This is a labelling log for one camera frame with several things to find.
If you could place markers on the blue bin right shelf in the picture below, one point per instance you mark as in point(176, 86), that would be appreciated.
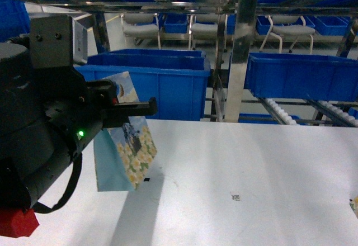
point(308, 77)

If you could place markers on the grey chair left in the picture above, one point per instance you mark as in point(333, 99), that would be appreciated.
point(141, 25)

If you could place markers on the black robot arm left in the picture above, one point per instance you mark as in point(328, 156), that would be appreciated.
point(37, 173)

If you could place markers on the grey chair right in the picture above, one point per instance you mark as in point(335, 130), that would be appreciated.
point(285, 25)

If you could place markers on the big blue bin front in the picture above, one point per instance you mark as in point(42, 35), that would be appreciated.
point(177, 82)

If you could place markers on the grey chair middle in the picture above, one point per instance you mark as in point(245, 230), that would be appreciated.
point(202, 27)

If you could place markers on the grey chair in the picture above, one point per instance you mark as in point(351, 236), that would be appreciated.
point(141, 25)
point(285, 25)
point(202, 27)

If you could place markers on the steel rack post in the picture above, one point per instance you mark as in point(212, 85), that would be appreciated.
point(243, 36)

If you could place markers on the flower gift bag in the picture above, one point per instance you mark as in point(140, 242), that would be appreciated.
point(123, 155)
point(354, 205)

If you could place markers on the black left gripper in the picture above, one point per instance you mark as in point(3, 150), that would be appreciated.
point(75, 109)

